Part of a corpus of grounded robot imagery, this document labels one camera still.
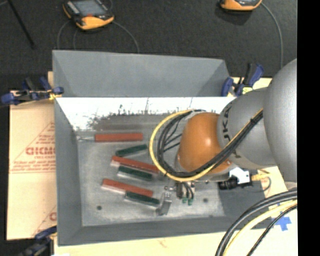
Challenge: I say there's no brown cardboard board red print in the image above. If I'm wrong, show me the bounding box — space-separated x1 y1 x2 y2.
5 71 59 241

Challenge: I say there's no dark green flat block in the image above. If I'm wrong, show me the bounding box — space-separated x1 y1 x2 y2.
115 143 149 158
116 165 154 182
123 190 161 207

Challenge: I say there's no grey metal bin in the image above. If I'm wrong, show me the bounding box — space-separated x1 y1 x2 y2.
51 49 267 246

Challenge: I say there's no black cylinder on white bracket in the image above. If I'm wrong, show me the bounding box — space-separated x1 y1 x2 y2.
218 167 254 191

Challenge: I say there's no red-brown flat block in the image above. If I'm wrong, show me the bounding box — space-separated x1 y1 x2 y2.
100 177 154 198
109 155 161 175
94 132 145 143

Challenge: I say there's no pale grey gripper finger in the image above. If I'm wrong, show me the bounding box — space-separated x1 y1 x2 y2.
162 190 174 213
155 198 166 217

